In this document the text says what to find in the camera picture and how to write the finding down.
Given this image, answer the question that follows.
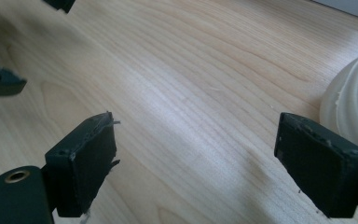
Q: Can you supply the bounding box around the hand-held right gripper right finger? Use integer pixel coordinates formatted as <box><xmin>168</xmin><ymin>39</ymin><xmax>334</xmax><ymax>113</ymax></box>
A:
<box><xmin>273</xmin><ymin>112</ymin><xmax>358</xmax><ymax>218</ymax></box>

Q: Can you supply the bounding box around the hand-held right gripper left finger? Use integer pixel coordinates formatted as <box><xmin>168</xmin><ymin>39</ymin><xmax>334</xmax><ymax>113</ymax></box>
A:
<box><xmin>45</xmin><ymin>111</ymin><xmax>121</xmax><ymax>218</ymax></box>

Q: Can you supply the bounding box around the cream perforated clog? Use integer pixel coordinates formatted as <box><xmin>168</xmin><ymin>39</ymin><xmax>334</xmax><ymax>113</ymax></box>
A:
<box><xmin>319</xmin><ymin>49</ymin><xmax>358</xmax><ymax>175</ymax></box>

